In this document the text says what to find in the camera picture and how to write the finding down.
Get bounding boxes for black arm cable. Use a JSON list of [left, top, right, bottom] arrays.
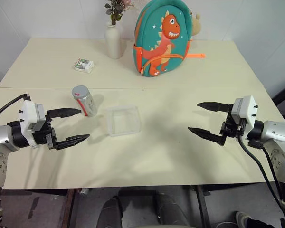
[[237, 134, 285, 220], [0, 94, 30, 124]]

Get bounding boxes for grey and white shoe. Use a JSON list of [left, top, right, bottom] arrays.
[[235, 210, 258, 228]]

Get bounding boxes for dried flower bouquet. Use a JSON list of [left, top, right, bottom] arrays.
[[104, 0, 135, 26]]

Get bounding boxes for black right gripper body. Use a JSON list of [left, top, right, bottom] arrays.
[[219, 104, 247, 139]]

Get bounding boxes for brown table leg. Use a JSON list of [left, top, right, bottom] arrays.
[[59, 189, 76, 228]]

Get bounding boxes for dark rounded shape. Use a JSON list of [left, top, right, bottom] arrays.
[[96, 196, 123, 228], [156, 192, 190, 228]]

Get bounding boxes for white battery pack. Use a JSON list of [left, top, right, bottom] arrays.
[[73, 57, 96, 73]]

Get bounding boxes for clear plastic square container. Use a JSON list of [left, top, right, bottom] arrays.
[[105, 105, 143, 138]]

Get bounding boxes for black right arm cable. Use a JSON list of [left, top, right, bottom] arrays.
[[237, 134, 285, 220]]

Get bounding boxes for grey plastic jar lid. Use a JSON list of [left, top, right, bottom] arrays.
[[71, 85, 90, 98]]

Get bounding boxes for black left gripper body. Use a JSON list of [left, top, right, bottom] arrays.
[[32, 114, 59, 151]]

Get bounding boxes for teal dinosaur backpack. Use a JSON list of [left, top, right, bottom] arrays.
[[132, 0, 207, 77]]

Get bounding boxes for white ceramic vase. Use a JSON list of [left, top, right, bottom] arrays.
[[104, 21, 124, 59]]

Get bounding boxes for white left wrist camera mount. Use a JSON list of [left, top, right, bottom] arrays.
[[18, 99, 45, 148]]

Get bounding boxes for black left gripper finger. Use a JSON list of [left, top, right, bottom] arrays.
[[55, 134, 91, 151], [47, 108, 83, 120]]

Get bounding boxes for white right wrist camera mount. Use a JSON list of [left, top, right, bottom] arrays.
[[232, 95, 258, 124]]

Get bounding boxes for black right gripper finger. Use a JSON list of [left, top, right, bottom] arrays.
[[188, 126, 227, 146], [197, 102, 231, 113]]

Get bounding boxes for black metal table leg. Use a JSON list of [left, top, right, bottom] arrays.
[[195, 185, 214, 228]]

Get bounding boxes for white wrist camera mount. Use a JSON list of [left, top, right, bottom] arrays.
[[232, 95, 258, 124], [18, 99, 45, 148]]

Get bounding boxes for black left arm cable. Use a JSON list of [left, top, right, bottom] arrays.
[[0, 94, 30, 124]]

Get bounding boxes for beige plush toy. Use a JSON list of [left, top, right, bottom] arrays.
[[190, 13, 203, 37]]

